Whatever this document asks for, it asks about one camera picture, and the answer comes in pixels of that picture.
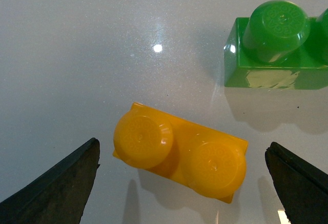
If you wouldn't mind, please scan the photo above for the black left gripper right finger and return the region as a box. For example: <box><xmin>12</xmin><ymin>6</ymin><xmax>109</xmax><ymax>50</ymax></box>
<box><xmin>265</xmin><ymin>142</ymin><xmax>327</xmax><ymax>223</ymax></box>

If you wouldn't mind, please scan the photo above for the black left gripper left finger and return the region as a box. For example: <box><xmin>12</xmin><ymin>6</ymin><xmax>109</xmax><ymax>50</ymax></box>
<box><xmin>1</xmin><ymin>138</ymin><xmax>100</xmax><ymax>223</ymax></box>

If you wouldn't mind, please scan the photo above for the yellow two-stud block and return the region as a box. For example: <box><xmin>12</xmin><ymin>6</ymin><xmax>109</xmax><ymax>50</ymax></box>
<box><xmin>113</xmin><ymin>103</ymin><xmax>248</xmax><ymax>203</ymax></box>

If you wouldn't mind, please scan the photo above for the green two-stud block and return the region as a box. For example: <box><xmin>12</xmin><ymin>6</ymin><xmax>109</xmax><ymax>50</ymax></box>
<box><xmin>224</xmin><ymin>0</ymin><xmax>327</xmax><ymax>90</ymax></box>

